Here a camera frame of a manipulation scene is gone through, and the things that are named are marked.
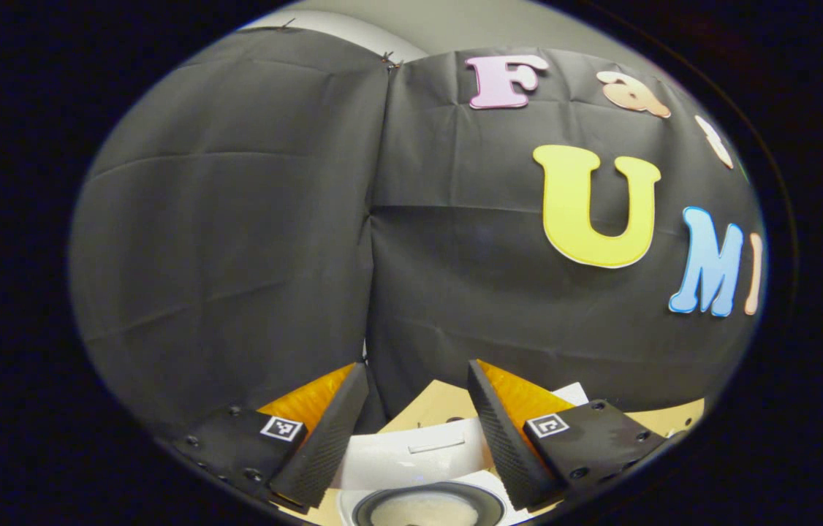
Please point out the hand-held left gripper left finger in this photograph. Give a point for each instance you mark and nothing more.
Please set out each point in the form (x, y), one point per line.
(327, 446)

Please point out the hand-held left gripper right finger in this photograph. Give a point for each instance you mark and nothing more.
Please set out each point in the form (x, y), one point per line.
(503, 446)

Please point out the white rice cooker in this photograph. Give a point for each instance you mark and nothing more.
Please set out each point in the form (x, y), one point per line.
(411, 456)

